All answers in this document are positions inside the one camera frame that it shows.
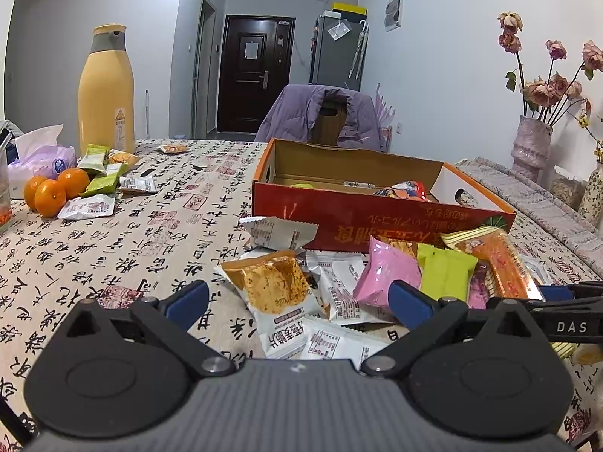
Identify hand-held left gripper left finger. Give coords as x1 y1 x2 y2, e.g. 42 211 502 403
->
61 281 237 380

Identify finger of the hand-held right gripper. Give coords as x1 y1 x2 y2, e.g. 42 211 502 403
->
523 294 603 316
539 281 603 298

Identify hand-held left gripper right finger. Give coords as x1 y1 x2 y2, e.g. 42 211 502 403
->
360 280 542 378

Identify pink snack packet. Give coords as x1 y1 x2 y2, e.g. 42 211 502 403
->
466 264 491 309
353 236 422 314

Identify long orange snack packet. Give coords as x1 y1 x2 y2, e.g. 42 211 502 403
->
440 226 542 299

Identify brown cracker snack packet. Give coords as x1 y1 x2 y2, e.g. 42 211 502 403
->
221 250 326 359

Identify orange cardboard box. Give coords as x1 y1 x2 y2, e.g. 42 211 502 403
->
252 139 516 252

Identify person's right hand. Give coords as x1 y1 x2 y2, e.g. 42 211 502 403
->
572 343 603 366

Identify lime green snack packet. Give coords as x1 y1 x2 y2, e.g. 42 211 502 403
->
417 244 479 302

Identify white snack packet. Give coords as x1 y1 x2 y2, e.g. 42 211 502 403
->
118 175 158 194
318 266 366 325
239 217 318 250
301 318 392 373
57 195 116 220

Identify grey patterned folded cloth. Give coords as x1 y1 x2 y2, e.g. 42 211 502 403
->
455 157 603 283

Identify patterned ceramic vase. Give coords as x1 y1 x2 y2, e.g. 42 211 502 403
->
579 160 603 229

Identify orange blue snack packet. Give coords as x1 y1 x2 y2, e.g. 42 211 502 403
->
374 180 429 201

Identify pink textured vase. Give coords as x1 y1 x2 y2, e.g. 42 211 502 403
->
511 115 553 182

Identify tangerine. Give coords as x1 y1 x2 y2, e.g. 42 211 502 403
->
23 176 48 210
34 180 67 218
57 168 90 199

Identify wooden chair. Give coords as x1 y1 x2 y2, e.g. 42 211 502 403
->
311 99 350 147

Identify purple tissue pack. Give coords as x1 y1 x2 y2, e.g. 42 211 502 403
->
7 125 78 199

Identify dried pink roses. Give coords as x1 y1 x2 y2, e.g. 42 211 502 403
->
497 9 603 125

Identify purple puffer jacket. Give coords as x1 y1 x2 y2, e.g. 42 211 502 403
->
254 84 387 152

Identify yellow insulated bottle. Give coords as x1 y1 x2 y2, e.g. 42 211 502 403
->
78 23 137 156

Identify dark entrance door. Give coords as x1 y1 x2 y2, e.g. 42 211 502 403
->
217 14 296 135

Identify dark clothes pile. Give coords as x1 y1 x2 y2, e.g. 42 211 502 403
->
0 120 23 158

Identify grey refrigerator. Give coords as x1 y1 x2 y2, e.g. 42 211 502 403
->
311 12 370 92

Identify hanging folded umbrellas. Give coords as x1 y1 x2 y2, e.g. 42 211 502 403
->
349 21 369 81

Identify white wall panel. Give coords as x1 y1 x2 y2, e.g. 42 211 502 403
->
384 0 405 33

